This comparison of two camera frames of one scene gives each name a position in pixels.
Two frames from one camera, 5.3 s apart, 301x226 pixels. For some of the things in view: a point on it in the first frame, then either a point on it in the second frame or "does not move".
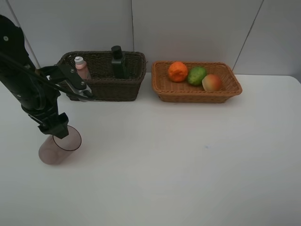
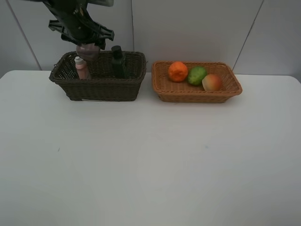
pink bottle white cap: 81,68 does not move
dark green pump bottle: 120,68 does not move
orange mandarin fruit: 178,71 does not move
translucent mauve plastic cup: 54,150 -> 88,52
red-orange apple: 212,83 does not move
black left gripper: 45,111 -> 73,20
